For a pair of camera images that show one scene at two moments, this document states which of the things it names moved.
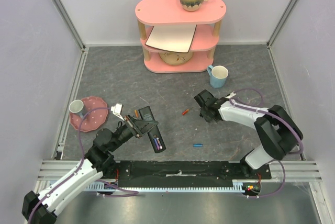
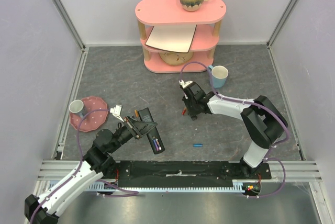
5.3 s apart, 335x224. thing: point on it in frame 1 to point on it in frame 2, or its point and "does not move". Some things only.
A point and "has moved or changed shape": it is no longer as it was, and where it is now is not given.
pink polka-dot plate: x=94 y=118 does not move
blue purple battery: x=159 y=144 has moved or changed shape
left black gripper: x=140 y=126 does not move
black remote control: x=145 y=113 does not move
